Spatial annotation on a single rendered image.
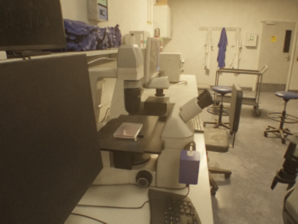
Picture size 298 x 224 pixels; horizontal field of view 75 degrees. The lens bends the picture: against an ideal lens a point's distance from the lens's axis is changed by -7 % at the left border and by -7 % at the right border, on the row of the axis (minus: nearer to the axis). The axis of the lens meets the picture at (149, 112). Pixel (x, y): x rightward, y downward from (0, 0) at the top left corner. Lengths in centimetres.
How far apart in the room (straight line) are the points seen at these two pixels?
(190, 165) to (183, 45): 603
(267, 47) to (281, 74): 92
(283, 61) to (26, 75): 693
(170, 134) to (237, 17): 616
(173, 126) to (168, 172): 19
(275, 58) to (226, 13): 194
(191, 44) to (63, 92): 620
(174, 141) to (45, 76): 49
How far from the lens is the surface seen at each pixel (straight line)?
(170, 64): 308
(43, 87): 43
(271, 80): 704
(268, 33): 691
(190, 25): 660
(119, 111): 148
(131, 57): 76
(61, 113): 47
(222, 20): 668
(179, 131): 74
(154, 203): 78
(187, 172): 68
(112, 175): 87
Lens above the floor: 129
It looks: 18 degrees down
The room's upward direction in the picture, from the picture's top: straight up
